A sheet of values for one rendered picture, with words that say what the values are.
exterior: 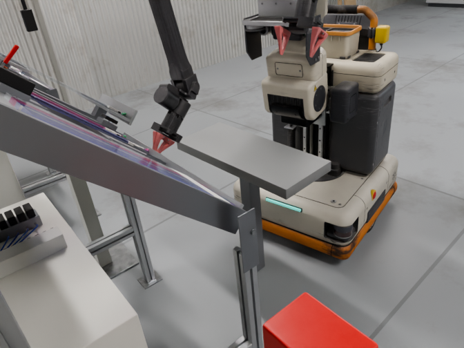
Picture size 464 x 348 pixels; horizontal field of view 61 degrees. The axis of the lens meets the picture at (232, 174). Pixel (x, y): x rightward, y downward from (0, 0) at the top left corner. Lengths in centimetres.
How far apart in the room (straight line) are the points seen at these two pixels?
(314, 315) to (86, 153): 45
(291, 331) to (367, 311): 110
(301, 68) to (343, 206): 61
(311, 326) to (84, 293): 56
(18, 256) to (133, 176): 49
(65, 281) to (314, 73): 109
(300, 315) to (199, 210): 33
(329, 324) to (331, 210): 112
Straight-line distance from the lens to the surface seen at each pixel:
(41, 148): 67
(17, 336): 78
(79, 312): 98
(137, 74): 459
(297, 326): 64
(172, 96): 127
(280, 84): 160
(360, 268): 188
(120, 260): 204
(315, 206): 175
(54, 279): 108
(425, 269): 194
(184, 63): 132
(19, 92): 96
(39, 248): 115
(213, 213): 89
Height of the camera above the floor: 128
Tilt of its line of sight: 30 degrees down
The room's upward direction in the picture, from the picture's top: 6 degrees counter-clockwise
